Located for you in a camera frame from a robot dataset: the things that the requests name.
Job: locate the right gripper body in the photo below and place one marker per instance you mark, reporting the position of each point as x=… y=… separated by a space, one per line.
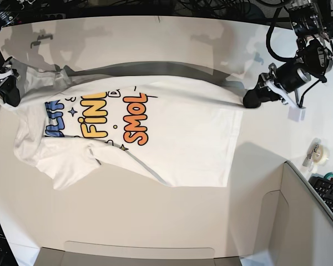
x=8 y=76

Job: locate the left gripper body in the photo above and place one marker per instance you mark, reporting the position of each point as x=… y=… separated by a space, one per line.
x=281 y=84

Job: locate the white printed t-shirt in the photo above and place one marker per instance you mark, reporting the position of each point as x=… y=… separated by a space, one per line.
x=178 y=131

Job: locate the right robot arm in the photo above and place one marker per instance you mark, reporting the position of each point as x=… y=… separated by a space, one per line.
x=8 y=83

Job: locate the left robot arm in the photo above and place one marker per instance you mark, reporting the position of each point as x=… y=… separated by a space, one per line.
x=313 y=58

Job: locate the clear tape dispenser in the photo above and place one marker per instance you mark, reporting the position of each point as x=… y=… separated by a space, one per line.
x=317 y=155

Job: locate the green tape roll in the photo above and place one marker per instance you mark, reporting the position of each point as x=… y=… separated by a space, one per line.
x=329 y=176

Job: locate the black computer keyboard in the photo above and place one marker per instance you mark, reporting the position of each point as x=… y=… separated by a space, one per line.
x=324 y=189

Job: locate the grey cardboard box right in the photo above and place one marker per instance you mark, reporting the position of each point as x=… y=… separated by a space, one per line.
x=295 y=226

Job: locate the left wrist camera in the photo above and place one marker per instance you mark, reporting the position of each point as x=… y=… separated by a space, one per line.
x=296 y=114

